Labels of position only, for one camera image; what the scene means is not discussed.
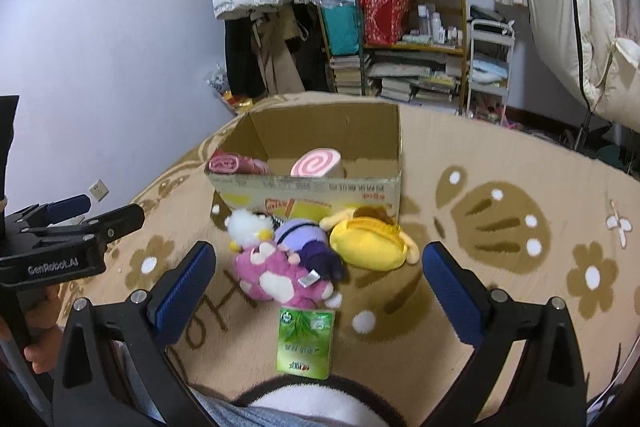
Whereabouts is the white fluffy duck plush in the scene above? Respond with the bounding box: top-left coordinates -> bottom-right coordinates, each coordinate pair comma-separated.
224,208 -> 274,253

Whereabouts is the yellow dog plush pouch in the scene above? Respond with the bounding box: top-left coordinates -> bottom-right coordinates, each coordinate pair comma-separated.
319,206 -> 420,272

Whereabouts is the person's left hand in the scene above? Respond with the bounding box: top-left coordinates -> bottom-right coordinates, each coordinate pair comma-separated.
23,285 -> 63,374

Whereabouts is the pink rolled towel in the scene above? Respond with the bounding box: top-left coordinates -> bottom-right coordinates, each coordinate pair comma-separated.
207,150 -> 270,176

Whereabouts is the pink bear plush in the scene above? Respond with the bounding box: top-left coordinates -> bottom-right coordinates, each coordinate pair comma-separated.
233,241 -> 336,309

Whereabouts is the yellow toy bag on floor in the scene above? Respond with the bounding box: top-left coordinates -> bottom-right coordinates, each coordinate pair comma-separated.
203,66 -> 256,115

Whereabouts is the purple white plush doll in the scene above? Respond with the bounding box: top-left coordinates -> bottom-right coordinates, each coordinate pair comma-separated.
274,218 -> 345,281

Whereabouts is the pink swirl roll plush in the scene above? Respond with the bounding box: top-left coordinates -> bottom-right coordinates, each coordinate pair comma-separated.
290,147 -> 346,179

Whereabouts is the beige trench coat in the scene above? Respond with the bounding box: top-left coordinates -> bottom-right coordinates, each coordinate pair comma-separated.
252,4 -> 305,95

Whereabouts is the cardboard box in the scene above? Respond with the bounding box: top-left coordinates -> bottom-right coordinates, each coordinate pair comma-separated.
204,96 -> 402,221

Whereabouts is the stack of books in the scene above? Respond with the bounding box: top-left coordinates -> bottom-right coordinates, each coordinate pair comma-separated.
329,49 -> 463,115

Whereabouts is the teal bag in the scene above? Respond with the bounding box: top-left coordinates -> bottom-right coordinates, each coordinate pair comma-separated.
318,0 -> 359,56

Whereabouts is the white rolling cart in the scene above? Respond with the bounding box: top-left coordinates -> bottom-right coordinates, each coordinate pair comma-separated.
464,18 -> 515,127

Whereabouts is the red gift bag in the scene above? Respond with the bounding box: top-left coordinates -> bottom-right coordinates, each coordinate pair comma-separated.
360,0 -> 411,46

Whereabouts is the wooden bookshelf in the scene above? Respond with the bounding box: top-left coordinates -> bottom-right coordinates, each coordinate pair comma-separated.
311,0 -> 468,104

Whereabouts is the cream hanging coat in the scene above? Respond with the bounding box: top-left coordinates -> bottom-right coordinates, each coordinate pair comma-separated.
528,0 -> 639,130

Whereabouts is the wall power socket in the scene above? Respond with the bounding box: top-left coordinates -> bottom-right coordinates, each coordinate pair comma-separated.
89,180 -> 110,202

